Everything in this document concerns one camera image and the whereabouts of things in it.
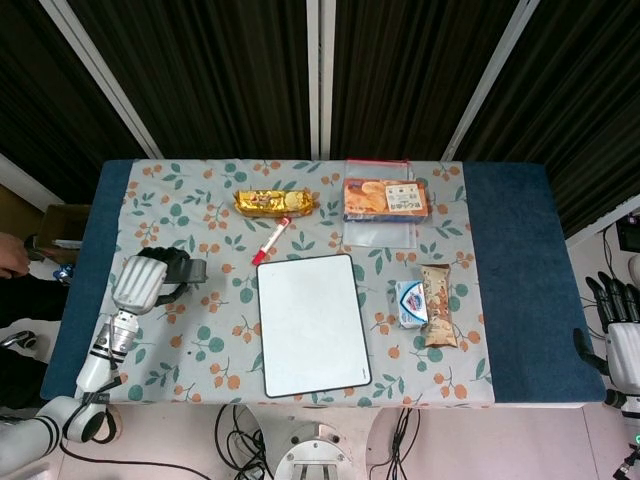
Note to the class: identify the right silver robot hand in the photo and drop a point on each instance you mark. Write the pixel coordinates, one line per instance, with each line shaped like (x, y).
(625, 355)

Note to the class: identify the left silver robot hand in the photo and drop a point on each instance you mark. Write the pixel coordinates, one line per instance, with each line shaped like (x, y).
(137, 285)

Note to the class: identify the grey eraser block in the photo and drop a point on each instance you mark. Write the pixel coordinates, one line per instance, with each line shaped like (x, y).
(192, 271)

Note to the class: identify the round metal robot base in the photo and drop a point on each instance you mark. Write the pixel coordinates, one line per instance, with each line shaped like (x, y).
(312, 452)

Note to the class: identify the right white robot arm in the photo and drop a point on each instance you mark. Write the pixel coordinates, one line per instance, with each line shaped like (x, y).
(627, 415)

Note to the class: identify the bystander bare hand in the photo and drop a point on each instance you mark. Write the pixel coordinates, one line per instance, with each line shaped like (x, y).
(12, 257)

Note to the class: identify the small blue white object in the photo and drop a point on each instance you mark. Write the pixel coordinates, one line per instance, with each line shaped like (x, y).
(63, 274)

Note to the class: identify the floral tablecloth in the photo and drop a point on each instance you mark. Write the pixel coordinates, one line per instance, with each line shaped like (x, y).
(165, 210)

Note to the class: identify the white shoe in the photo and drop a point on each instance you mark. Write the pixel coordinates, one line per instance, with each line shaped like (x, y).
(635, 267)

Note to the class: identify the brown cardboard box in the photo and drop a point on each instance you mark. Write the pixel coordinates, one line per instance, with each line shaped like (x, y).
(60, 225)

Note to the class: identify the red white marker pen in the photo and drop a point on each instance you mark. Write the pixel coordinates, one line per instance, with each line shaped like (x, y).
(270, 242)

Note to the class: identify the blue table cover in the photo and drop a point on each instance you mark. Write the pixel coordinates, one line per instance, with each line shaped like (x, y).
(520, 260)

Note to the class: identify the gold biscuit packet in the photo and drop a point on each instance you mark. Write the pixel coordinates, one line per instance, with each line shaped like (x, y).
(272, 202)

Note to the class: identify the brown snack bar wrapper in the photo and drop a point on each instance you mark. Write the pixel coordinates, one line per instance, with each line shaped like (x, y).
(442, 320)

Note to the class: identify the white blue soap box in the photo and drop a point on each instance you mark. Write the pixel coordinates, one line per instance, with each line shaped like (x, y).
(412, 305)

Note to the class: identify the clear zip bag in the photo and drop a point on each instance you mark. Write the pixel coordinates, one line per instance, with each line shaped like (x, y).
(380, 235)

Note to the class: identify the orange blue cracker box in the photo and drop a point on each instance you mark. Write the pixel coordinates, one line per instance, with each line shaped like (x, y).
(385, 200)

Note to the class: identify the white whiteboard black frame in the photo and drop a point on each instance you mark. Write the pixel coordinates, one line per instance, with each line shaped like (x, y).
(312, 325)

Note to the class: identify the white partition post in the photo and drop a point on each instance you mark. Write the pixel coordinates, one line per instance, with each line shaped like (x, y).
(487, 80)
(318, 75)
(100, 75)

